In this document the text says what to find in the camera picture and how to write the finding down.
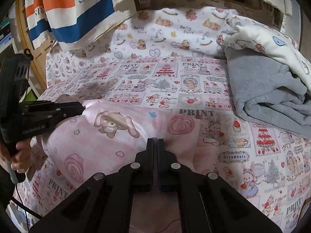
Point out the pink strawberry print bedsheet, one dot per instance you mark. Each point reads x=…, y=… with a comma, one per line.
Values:
x=267, y=166

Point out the pink cartoon print pants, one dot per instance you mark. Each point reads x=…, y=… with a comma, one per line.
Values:
x=107, y=136

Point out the white Hello Kitty pillow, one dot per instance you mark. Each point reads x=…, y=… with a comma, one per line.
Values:
x=248, y=33

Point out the baby bear print sheet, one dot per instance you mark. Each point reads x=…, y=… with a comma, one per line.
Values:
x=164, y=49

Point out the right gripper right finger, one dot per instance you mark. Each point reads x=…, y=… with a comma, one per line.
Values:
x=207, y=203

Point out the grey folded blanket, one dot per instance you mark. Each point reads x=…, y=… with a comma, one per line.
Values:
x=266, y=92

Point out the person's left hand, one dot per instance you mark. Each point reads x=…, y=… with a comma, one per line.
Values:
x=20, y=162

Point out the wooden door with glass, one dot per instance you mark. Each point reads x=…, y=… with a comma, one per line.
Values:
x=38, y=65

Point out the striped Paris curtain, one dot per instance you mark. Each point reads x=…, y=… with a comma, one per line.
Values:
x=75, y=24

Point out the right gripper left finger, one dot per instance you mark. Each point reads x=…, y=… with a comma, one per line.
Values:
x=104, y=202

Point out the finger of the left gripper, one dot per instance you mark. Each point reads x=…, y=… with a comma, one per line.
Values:
x=69, y=109

